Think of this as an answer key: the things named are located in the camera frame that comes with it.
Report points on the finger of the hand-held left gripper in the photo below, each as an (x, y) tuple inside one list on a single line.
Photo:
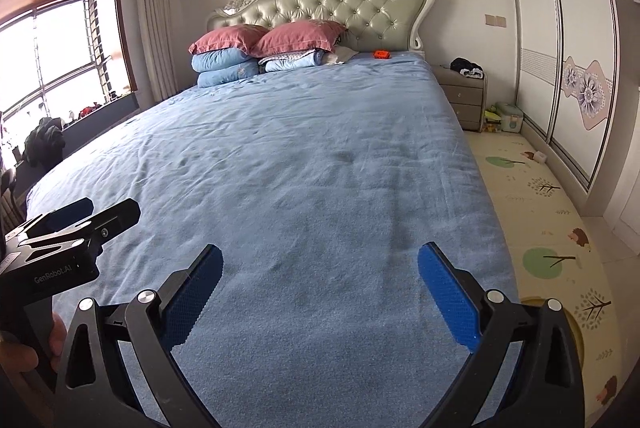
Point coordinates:
[(70, 212), (115, 215)]

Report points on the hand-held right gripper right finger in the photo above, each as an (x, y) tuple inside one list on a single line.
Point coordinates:
[(450, 298)]

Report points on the yellow round bin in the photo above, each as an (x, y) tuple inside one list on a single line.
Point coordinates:
[(577, 333)]

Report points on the white cloth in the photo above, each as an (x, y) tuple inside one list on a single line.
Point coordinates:
[(342, 54)]

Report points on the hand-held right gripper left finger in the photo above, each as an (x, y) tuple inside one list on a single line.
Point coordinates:
[(195, 293)]

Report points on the dark clothes pile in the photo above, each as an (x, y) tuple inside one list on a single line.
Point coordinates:
[(467, 67)]

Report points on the window with wooden frame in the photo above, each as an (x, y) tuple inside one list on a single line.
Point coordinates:
[(60, 48)]

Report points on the small white floor item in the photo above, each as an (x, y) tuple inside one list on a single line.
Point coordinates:
[(540, 156)]

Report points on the pink pillow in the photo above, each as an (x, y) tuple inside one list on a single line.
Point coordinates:
[(227, 39), (300, 36)]

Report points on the bed with blue sheet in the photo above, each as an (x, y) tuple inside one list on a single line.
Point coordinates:
[(300, 158)]

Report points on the yellow toys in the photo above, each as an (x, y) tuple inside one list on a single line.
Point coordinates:
[(491, 121)]

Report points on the white sliding door wardrobe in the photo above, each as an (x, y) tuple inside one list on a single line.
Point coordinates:
[(550, 8)]

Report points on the row of windowsill ornaments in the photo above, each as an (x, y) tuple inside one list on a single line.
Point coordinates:
[(95, 108)]

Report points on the small orange object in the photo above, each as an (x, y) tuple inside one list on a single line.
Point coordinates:
[(381, 54)]

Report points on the grey nightstand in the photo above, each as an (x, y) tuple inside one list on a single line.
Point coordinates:
[(465, 101)]

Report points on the beige striped curtain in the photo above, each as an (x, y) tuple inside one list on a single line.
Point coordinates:
[(155, 33)]

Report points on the dark round-back chair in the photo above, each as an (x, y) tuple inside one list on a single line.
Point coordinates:
[(6, 198)]

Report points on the person's left hand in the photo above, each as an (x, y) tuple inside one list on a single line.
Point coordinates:
[(17, 358)]

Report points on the folded patterned blue quilt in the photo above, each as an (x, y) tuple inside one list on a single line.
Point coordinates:
[(292, 63)]

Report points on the green storage box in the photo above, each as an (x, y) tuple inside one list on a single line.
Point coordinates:
[(510, 118)]

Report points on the cream printed play mat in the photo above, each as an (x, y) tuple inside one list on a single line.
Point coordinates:
[(530, 218)]

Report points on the green tufted ornate headboard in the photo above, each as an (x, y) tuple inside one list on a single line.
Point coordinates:
[(360, 13)]

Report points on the beige wall switch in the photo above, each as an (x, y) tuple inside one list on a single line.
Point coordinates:
[(495, 20)]

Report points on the dark jacket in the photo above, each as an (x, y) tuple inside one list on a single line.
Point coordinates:
[(45, 143)]

